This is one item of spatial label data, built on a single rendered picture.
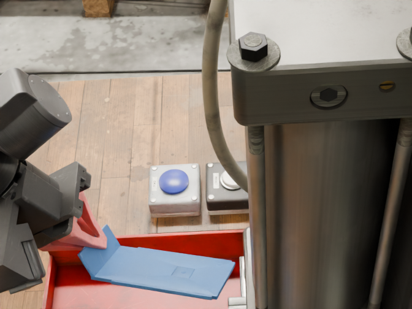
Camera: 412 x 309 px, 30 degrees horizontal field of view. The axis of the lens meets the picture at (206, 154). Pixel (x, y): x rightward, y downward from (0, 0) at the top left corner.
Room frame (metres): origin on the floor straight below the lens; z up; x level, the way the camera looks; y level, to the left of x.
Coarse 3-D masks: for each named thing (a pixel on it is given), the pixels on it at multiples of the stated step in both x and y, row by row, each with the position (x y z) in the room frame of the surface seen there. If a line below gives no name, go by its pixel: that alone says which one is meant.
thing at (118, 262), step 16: (112, 240) 0.50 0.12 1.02; (80, 256) 0.46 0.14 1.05; (96, 256) 0.47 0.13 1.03; (112, 256) 0.48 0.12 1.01; (128, 256) 0.48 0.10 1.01; (144, 256) 0.47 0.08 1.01; (160, 256) 0.47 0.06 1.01; (176, 256) 0.47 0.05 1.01; (96, 272) 0.45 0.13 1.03; (112, 272) 0.45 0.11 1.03; (128, 272) 0.44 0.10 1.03; (144, 272) 0.44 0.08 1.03; (160, 272) 0.44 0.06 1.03; (208, 272) 0.44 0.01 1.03; (224, 272) 0.43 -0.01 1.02; (176, 288) 0.41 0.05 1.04; (192, 288) 0.41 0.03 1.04; (208, 288) 0.41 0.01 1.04
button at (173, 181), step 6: (162, 174) 0.65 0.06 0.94; (168, 174) 0.65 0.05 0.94; (174, 174) 0.65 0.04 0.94; (180, 174) 0.65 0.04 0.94; (186, 174) 0.65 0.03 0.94; (162, 180) 0.64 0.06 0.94; (168, 180) 0.64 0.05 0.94; (174, 180) 0.64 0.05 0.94; (180, 180) 0.64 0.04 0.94; (186, 180) 0.64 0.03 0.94; (162, 186) 0.63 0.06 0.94; (168, 186) 0.63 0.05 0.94; (174, 186) 0.63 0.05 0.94; (180, 186) 0.63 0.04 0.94; (186, 186) 0.63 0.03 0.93; (168, 192) 0.62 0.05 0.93; (174, 192) 0.62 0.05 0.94; (180, 192) 0.62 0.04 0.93
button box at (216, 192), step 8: (208, 168) 0.66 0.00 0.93; (216, 168) 0.66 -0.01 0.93; (208, 176) 0.64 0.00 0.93; (216, 176) 0.64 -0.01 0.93; (208, 184) 0.63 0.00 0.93; (216, 184) 0.63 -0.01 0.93; (208, 192) 0.62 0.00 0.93; (216, 192) 0.62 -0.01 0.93; (224, 192) 0.61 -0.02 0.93; (232, 192) 0.61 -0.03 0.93; (240, 192) 0.61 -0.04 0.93; (208, 200) 0.60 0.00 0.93; (216, 200) 0.60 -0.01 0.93; (224, 200) 0.60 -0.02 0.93; (232, 200) 0.60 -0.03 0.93; (240, 200) 0.60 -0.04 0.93; (208, 208) 0.60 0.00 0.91; (216, 208) 0.60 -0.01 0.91; (224, 208) 0.60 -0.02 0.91; (232, 208) 0.60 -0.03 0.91; (240, 208) 0.60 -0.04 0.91; (248, 208) 0.60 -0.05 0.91
